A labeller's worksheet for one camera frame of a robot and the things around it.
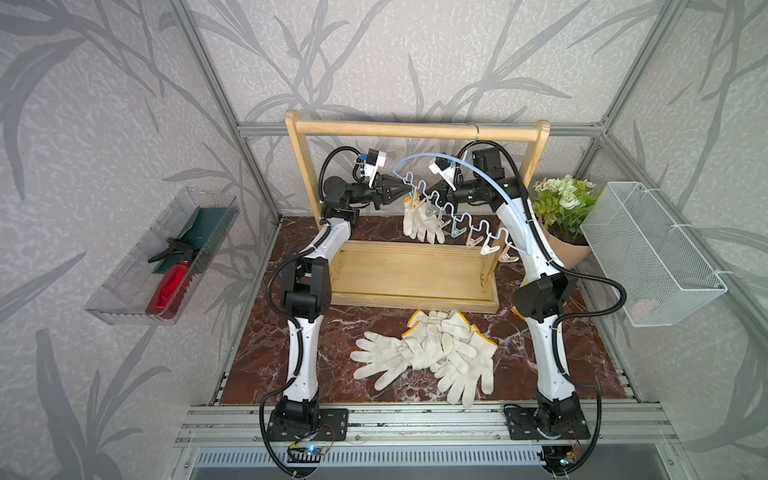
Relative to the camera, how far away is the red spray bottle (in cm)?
56

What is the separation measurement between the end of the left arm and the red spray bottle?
328 mm

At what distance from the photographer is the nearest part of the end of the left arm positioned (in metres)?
0.72
